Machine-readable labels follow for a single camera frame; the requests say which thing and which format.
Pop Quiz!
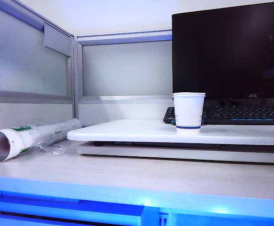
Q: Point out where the white shuttlecock tube green print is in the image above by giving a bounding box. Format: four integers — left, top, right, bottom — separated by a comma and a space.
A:
0, 118, 83, 163

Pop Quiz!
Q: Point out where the grey metal partition post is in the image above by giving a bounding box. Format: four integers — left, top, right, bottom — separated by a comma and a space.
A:
71, 35, 83, 120

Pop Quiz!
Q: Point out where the frosted glass partition panel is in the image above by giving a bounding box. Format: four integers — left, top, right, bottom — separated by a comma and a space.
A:
77, 29, 173, 120
0, 0, 75, 118

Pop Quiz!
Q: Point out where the clear plastic tube lid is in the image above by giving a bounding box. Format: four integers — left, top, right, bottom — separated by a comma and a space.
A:
39, 144, 66, 157

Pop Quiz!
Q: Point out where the black AOC computer monitor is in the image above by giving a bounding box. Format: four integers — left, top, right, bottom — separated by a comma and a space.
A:
171, 0, 274, 101

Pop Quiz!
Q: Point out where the white paper cup blue logo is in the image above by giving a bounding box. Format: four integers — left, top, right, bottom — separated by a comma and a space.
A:
172, 92, 206, 134

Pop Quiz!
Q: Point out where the grey hanging bracket plate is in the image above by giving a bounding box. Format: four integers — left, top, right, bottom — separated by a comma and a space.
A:
43, 22, 73, 57

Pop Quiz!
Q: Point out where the black computer keyboard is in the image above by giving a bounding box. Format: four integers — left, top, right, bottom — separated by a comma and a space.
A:
201, 105, 274, 126

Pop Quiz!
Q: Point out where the white desk riser base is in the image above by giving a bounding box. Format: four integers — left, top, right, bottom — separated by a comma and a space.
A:
77, 140, 274, 164

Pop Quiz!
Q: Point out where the white raised desk board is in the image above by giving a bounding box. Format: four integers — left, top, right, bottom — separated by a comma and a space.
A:
66, 119, 274, 146

